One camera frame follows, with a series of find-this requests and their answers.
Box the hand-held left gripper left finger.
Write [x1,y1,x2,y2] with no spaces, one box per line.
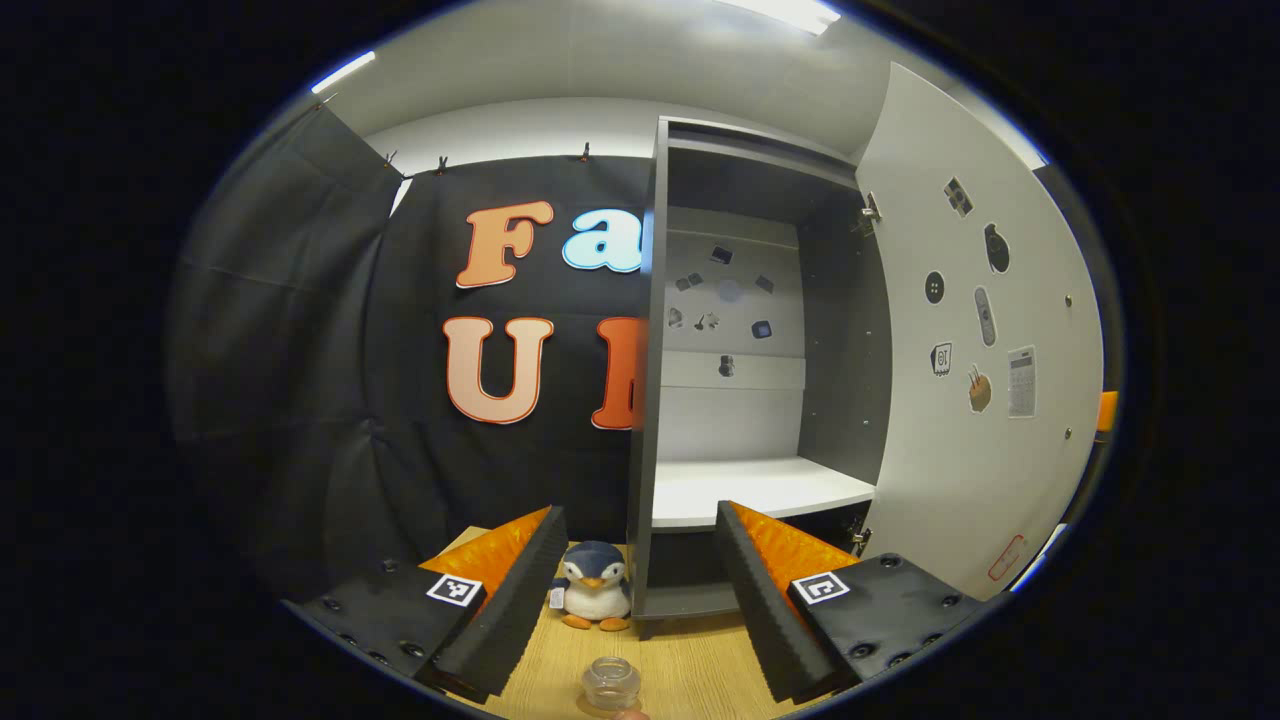
[283,505,571,706]

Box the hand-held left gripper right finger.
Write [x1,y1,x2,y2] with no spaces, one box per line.
[714,498,993,706]

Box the clear plastic bottle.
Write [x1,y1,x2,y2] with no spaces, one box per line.
[581,655,643,713]

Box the white cabinet door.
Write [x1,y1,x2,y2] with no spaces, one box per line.
[853,62,1106,603]

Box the dark grey cabinet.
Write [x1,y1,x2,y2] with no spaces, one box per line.
[625,115,893,641]

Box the white cabinet shelf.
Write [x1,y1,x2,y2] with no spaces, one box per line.
[650,455,877,531]

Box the penguin plush toy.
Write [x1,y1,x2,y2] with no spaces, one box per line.
[548,540,633,633]

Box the black backdrop cloth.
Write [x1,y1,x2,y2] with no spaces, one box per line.
[168,100,1123,601]

